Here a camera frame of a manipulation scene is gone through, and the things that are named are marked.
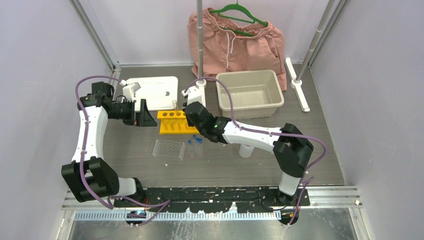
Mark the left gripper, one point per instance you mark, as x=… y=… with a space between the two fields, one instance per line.
x=146 y=119

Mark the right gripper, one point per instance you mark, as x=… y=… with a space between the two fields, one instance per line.
x=189 y=122

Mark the clear glass test tube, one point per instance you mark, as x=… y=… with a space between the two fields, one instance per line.
x=175 y=105

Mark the blue capped tube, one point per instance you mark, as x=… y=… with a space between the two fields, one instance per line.
x=200 y=146
x=191 y=149
x=195 y=144

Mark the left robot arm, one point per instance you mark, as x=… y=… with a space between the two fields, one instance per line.
x=88 y=176

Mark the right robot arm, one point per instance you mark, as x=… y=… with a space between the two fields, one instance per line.
x=291 y=150

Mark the yellow test tube rack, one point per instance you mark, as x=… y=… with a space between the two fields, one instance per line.
x=174 y=122

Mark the white flat tray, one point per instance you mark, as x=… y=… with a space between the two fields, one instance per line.
x=159 y=92

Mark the left white stand base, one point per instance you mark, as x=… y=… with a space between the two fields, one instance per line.
x=201 y=85

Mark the white stand base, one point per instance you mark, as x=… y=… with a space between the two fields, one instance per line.
x=296 y=82
x=201 y=85

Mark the clear well plate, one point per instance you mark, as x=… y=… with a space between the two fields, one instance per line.
x=168 y=149

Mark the red capped wash bottle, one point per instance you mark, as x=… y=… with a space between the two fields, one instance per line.
x=246 y=151

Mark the beige plastic bin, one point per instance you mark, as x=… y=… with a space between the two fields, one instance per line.
x=249 y=94

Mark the pink shorts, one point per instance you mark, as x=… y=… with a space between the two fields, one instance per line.
x=228 y=47

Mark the right white stand base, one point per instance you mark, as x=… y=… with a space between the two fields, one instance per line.
x=296 y=82

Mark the left metal stand pole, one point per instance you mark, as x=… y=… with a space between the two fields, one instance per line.
x=199 y=11

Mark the metal stand pole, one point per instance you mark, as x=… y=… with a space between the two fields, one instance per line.
x=316 y=37
x=199 y=11

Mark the green clothes hanger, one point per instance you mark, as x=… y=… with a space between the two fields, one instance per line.
x=242 y=9

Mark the right metal stand pole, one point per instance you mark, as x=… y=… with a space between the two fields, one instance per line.
x=316 y=37

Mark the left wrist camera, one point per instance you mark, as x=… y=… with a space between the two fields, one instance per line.
x=130 y=90

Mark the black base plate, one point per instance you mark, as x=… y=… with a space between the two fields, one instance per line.
x=211 y=200

